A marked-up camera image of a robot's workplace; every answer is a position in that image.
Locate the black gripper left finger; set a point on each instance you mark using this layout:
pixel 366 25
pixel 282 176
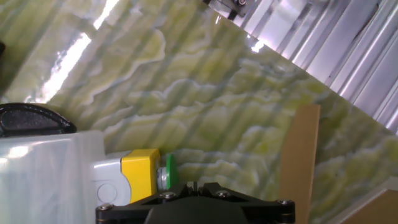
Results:
pixel 130 211

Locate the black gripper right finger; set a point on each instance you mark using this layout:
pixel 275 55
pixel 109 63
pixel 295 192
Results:
pixel 267 211

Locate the translucent plastic box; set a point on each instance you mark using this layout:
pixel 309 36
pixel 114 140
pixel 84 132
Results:
pixel 40 180

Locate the metal mounting bracket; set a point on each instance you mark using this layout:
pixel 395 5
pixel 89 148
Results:
pixel 231 6

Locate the green marble pattern mat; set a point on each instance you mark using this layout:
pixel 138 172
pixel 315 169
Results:
pixel 186 93

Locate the wooden picture frame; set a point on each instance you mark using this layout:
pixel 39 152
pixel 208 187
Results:
pixel 298 155

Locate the yellow grey green button box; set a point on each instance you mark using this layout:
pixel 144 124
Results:
pixel 140 174

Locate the black C-clamp with steel screw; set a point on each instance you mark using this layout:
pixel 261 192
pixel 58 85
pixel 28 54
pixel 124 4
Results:
pixel 28 121

